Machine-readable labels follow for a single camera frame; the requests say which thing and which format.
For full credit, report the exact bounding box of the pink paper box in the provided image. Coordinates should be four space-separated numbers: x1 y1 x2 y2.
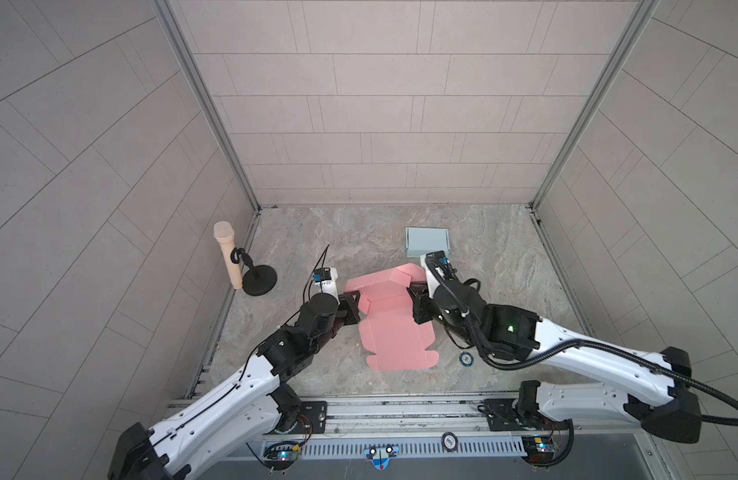
345 263 439 372

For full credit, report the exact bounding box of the light blue paper box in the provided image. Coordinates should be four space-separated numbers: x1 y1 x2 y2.
406 227 451 258

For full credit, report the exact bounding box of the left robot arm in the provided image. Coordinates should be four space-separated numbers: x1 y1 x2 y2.
106 291 360 479

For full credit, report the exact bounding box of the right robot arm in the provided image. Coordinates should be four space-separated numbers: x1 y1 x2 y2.
408 279 705 444

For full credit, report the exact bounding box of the blue poker chip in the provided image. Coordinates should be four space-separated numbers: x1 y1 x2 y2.
459 352 474 367

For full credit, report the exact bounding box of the black round microphone stand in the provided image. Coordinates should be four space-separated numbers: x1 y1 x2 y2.
229 247 278 296

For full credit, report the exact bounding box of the round black white badge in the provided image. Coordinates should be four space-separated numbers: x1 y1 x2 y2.
441 432 459 453

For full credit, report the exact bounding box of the blue sticker with eyes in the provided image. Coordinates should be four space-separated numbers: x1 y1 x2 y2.
364 445 399 471

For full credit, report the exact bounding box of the left green circuit board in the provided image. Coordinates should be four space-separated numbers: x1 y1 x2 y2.
263 441 302 468

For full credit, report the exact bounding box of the green circuit board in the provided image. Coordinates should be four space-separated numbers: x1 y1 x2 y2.
521 436 557 464
263 441 302 468

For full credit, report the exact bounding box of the right green circuit board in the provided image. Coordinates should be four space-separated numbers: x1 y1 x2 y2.
521 436 557 464

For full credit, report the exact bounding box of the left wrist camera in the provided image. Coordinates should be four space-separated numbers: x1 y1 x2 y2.
312 267 339 299

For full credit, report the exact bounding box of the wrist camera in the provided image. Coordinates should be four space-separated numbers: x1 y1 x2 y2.
420 250 454 298
312 267 339 299

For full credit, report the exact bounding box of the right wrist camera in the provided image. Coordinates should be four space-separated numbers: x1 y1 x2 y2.
420 250 454 298

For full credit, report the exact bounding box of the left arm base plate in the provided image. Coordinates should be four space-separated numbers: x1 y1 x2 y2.
278 401 328 436

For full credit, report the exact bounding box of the aluminium mounting rail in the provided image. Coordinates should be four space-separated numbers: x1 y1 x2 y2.
154 393 658 445

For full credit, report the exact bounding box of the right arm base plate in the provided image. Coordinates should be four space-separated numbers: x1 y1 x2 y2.
478 399 571 431

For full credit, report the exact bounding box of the black corrugated cable conduit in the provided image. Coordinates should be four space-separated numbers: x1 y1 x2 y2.
426 254 738 428

